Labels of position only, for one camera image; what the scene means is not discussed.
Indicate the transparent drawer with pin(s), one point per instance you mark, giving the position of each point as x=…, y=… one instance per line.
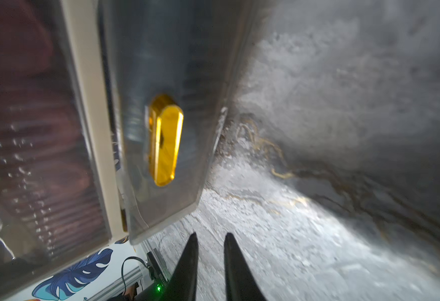
x=51, y=208
x=171, y=69

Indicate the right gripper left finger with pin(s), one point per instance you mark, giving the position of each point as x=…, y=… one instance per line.
x=183, y=284

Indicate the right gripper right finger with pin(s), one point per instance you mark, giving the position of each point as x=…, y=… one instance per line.
x=240, y=283

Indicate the transparent bottom drawer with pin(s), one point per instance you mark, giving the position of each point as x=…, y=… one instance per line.
x=171, y=69

